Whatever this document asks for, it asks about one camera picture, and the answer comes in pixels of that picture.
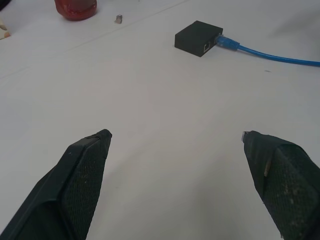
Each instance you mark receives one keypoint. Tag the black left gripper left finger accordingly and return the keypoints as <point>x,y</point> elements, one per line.
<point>75,190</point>

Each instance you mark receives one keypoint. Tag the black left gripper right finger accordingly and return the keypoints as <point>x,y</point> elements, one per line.
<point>287,190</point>

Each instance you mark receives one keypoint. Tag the black network box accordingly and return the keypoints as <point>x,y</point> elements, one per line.
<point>196,38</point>

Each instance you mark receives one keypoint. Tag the beige patterned object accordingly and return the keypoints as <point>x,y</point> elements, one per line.
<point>3,28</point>

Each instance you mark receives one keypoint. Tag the small grey metal piece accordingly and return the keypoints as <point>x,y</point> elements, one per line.
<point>119,19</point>

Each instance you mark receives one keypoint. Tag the red translucent container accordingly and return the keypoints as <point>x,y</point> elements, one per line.
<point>75,8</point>

